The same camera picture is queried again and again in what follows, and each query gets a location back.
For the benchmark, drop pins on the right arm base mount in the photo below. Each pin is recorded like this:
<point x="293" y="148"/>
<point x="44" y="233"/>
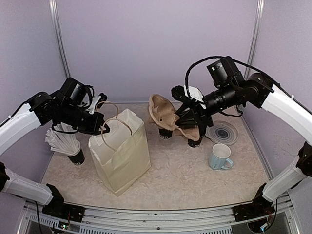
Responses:
<point x="257" y="208"/>

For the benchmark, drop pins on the aluminium front rail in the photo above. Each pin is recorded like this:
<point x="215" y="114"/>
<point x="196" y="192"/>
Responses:
<point x="215" y="220"/>

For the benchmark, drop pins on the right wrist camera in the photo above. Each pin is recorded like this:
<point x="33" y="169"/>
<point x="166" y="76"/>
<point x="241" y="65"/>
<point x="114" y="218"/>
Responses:
<point x="192" y="94"/>

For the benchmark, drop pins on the beige paper bag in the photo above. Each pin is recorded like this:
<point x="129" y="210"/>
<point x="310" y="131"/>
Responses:
<point x="121" y="156"/>

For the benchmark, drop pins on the light blue ceramic mug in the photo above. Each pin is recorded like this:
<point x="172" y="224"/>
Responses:
<point x="220" y="157"/>

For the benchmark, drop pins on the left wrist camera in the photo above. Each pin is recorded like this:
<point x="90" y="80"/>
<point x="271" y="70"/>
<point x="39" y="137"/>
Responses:
<point x="95" y="102"/>

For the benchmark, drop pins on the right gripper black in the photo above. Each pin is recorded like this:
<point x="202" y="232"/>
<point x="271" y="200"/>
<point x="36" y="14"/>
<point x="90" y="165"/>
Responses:
<point x="202" y="116"/>

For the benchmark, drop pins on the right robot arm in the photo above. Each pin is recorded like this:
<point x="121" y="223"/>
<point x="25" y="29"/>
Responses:
<point x="263" y="92"/>

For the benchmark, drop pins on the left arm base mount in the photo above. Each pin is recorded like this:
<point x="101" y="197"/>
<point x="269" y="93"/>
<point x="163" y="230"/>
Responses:
<point x="58" y="208"/>

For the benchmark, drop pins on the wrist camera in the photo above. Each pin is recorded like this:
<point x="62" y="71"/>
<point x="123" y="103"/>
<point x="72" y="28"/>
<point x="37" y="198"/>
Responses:
<point x="95" y="102"/>
<point x="192" y="94"/>

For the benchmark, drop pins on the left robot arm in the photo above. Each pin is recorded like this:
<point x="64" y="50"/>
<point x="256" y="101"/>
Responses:
<point x="71" y="109"/>

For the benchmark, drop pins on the black cup holding straws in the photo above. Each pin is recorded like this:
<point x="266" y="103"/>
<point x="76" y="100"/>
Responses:
<point x="77" y="157"/>

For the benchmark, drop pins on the aluminium corner post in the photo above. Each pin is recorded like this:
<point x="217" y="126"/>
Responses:
<point x="256" y="31"/>
<point x="57" y="29"/>

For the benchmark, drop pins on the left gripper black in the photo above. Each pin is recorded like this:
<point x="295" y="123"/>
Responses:
<point x="98" y="119"/>

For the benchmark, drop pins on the grey swirl silicone lid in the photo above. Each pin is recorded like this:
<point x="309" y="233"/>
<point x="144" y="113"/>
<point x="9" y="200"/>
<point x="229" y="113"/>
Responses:
<point x="222" y="132"/>

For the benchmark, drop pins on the brown pulp cup carrier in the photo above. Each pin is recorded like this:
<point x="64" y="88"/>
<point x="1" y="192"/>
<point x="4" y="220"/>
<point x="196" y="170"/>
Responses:
<point x="162" y="113"/>

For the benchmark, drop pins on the right aluminium corner post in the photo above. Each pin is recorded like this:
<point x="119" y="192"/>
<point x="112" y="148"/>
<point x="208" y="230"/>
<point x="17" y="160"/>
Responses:
<point x="256" y="31"/>

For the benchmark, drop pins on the bundle of white straws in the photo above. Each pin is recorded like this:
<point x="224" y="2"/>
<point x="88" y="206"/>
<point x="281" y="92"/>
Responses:
<point x="62" y="139"/>

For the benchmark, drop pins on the left aluminium corner post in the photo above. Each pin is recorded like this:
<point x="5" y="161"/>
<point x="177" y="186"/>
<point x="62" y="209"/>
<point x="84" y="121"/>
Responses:
<point x="57" y="29"/>

